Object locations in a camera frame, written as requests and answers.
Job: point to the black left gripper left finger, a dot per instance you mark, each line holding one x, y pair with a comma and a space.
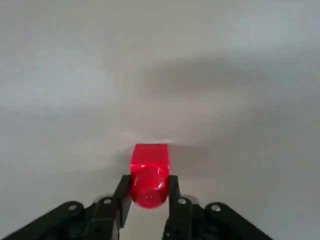
105, 215

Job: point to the red block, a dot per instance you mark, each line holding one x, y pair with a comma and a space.
150, 175

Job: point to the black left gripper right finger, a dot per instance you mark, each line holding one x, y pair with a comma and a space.
185, 217

